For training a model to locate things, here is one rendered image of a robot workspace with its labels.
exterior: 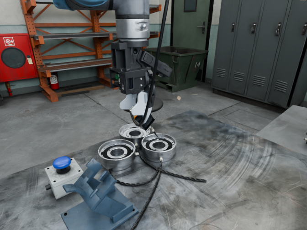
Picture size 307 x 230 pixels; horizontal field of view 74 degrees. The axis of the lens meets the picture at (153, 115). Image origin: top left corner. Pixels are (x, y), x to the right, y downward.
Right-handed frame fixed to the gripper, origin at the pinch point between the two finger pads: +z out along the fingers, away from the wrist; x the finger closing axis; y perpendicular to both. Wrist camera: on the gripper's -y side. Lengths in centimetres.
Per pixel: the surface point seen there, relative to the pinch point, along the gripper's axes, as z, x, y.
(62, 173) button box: 8.5, -1.7, 22.7
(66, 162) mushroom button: 5.9, -1.5, 21.4
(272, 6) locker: -42, -78, -273
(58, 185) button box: 9.7, 0.3, 24.6
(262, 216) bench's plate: 13.2, 33.2, -5.3
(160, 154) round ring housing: 9.9, 6.5, -1.0
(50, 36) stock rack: -4, -306, -69
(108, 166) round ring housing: 11.4, 0.0, 11.7
